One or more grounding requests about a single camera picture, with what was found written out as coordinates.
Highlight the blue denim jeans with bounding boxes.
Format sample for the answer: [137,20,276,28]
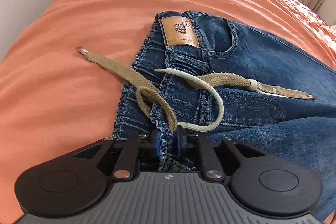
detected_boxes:
[104,11,335,223]

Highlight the orange bed sheet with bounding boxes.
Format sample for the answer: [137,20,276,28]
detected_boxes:
[1,0,335,223]

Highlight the beige drawstring belt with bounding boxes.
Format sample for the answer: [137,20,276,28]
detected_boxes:
[76,47,315,132]

